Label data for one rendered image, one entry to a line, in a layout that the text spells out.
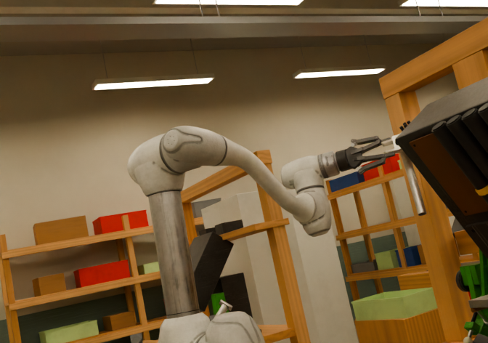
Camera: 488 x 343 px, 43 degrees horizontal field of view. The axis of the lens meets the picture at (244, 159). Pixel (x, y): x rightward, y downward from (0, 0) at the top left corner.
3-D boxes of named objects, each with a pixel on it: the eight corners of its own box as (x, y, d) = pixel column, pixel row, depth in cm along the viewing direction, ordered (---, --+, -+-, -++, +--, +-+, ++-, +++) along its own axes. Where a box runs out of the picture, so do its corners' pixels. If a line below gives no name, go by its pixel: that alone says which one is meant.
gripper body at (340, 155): (337, 169, 219) (363, 162, 216) (332, 147, 222) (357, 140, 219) (342, 176, 225) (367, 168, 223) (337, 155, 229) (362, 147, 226)
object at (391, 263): (497, 339, 653) (441, 131, 688) (356, 336, 868) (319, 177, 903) (531, 326, 679) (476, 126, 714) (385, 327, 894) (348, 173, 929)
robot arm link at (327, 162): (316, 150, 223) (332, 146, 221) (322, 158, 231) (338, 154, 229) (321, 174, 220) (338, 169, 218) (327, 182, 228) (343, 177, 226)
